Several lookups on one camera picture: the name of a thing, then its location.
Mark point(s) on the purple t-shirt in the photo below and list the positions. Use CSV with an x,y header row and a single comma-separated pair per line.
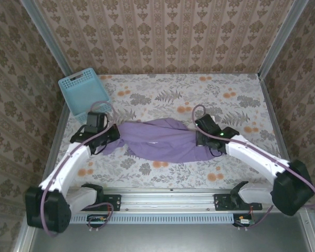
x,y
160,139

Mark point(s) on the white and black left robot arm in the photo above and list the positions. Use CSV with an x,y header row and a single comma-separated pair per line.
x,y
68,168

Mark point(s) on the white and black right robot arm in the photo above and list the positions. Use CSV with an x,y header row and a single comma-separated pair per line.
x,y
252,157

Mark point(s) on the light blue plastic basket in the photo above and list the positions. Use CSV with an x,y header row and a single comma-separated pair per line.
x,y
84,92

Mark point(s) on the floral tablecloth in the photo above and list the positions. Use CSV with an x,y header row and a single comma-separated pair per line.
x,y
160,92

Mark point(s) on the small circuit board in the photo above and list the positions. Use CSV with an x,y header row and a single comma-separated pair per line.
x,y
97,218
244,221

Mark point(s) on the grey metal shelf plate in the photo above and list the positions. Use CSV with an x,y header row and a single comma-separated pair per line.
x,y
173,239

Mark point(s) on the aluminium table edge rail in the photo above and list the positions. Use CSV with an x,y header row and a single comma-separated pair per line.
x,y
275,126
56,141

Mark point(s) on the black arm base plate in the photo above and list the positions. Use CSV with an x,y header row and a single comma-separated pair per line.
x,y
221,203
113,202

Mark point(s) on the aluminium mounting rail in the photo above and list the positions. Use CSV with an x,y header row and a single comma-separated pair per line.
x,y
168,199

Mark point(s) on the aluminium frame post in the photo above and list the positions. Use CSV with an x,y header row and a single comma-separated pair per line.
x,y
281,39
47,39

